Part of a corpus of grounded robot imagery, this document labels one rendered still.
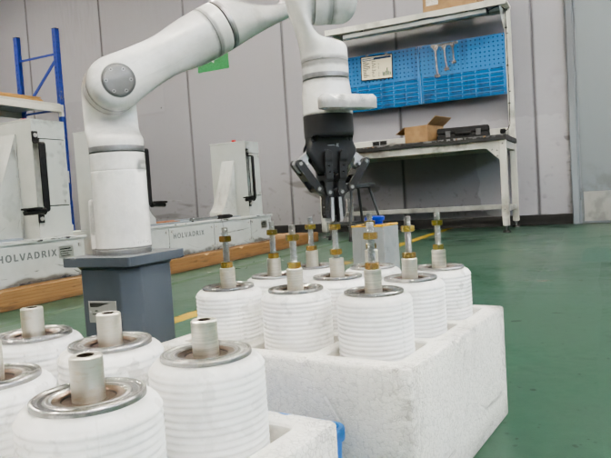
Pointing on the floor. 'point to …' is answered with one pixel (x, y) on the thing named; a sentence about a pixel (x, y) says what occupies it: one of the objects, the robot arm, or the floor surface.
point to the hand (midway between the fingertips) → (333, 209)
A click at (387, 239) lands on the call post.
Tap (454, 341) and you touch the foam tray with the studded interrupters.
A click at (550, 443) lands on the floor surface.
